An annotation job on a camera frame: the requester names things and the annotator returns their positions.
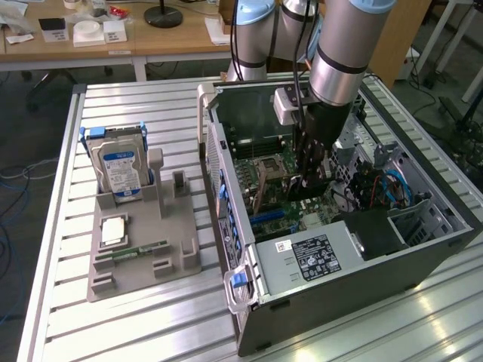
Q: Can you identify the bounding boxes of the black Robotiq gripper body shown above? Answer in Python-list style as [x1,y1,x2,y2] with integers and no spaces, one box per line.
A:
[303,101,354,148]

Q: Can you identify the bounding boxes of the graphics card with metal bracket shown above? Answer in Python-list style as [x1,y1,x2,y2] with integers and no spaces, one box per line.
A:
[251,165,328,214]

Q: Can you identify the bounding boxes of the silver CPU socket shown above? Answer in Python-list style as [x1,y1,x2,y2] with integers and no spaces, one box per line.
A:
[255,156,291,180]

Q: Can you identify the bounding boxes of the silver perforated drive cage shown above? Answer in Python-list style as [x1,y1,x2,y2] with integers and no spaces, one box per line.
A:
[331,88,380,182]

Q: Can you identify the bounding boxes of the green motherboard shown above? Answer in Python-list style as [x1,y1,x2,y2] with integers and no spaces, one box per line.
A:
[226,130,354,242]

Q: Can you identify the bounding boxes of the PCIe x16 expansion slot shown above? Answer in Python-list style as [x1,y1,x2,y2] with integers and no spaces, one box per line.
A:
[248,210,287,225]

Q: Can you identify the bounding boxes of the white box with red button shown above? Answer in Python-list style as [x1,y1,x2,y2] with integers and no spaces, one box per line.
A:
[400,56,415,82]

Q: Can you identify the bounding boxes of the grey power supply unit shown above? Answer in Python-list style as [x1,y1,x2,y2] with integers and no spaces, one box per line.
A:
[247,220,365,297]

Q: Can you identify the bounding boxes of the silver disk bay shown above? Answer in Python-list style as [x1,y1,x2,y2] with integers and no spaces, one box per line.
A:
[375,145,454,246]

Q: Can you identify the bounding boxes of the open black PC case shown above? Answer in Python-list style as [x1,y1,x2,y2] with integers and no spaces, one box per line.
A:
[197,67,483,357]

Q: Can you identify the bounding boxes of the white paper stack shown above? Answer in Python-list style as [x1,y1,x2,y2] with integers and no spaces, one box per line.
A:
[205,17,235,45]

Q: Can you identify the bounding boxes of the black floor stand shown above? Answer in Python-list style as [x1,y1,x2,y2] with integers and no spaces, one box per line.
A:
[437,94,483,170]

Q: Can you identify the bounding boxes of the brown cardboard box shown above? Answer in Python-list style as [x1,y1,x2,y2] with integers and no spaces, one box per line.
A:
[218,0,235,24]

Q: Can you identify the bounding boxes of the grey parts rack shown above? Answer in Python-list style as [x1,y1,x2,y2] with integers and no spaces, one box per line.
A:
[86,147,203,302]

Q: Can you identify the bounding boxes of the hard disk in blue caddy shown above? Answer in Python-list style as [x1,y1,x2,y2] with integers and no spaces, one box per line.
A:
[78,121,148,207]

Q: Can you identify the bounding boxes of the black round lamp base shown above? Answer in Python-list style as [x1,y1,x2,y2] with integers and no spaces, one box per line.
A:
[143,0,185,28]

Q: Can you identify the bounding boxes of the green RAM stick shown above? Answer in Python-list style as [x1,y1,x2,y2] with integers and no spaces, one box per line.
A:
[96,241,170,261]

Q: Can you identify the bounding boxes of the silver CPU chip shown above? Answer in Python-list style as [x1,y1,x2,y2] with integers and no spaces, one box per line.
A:
[101,218,127,245]

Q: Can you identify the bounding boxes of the plain white box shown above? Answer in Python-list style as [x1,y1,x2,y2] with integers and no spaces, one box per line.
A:
[102,19,128,43]

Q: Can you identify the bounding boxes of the red packet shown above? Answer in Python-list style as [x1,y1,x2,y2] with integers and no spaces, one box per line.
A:
[107,4,129,20]

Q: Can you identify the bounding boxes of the white box with round bowl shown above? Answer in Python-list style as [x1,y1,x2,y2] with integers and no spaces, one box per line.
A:
[72,20,106,48]

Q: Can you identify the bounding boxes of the white box with black top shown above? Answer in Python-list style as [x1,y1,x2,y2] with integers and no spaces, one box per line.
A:
[37,17,71,43]

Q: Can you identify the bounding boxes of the wooden desk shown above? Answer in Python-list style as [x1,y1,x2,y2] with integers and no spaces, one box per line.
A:
[0,0,242,82]

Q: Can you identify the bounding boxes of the clear plastic bag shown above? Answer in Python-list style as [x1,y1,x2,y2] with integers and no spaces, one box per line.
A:
[0,0,33,35]

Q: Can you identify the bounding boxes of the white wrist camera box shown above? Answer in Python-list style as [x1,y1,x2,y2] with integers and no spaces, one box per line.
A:
[273,87,307,125]

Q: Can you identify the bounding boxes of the red disk wire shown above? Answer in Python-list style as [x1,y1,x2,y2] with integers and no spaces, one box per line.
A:
[368,175,383,207]

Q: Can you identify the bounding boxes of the blue disk wire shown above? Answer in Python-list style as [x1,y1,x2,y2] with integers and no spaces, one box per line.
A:
[380,169,412,208]

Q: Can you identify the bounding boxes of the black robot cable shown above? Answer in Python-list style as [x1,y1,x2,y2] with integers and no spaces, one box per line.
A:
[230,0,245,81]

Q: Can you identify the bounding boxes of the white desk frame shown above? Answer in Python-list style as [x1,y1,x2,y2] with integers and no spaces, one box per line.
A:
[413,0,483,103]

